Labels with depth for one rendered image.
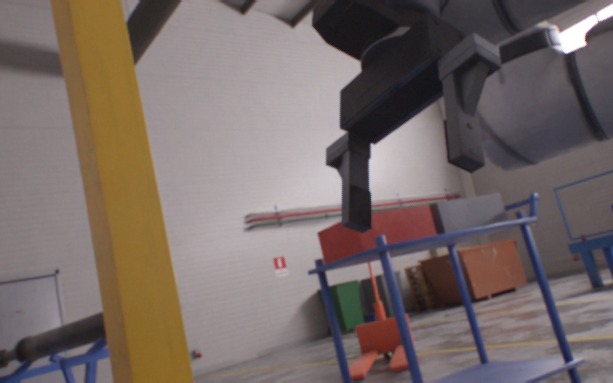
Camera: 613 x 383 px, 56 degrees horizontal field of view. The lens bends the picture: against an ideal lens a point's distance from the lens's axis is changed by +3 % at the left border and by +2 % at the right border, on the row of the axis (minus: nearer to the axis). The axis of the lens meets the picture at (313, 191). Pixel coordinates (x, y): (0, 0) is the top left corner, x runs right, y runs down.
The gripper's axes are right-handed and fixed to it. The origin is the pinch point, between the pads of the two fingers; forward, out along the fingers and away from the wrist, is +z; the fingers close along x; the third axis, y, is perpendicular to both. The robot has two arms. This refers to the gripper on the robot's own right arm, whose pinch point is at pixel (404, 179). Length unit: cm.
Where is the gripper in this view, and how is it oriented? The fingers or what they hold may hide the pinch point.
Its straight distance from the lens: 49.3
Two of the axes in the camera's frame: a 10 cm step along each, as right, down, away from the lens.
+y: 8.2, 3.1, 4.7
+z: -0.4, 8.6, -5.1
